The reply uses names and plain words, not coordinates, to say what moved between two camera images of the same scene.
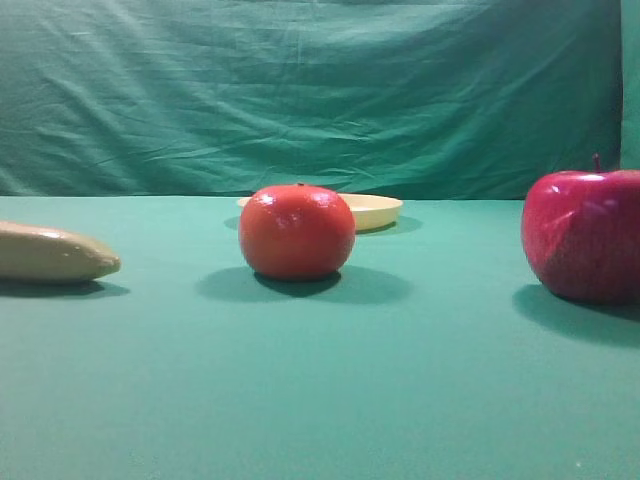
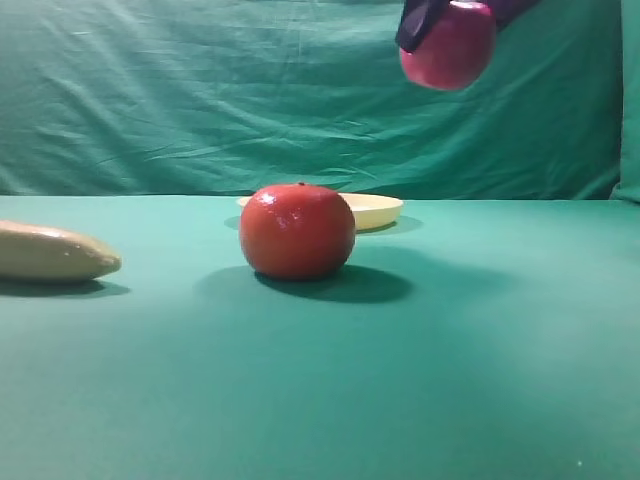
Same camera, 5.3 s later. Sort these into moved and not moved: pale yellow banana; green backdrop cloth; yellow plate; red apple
Moved: red apple
Not moved: pale yellow banana; yellow plate; green backdrop cloth
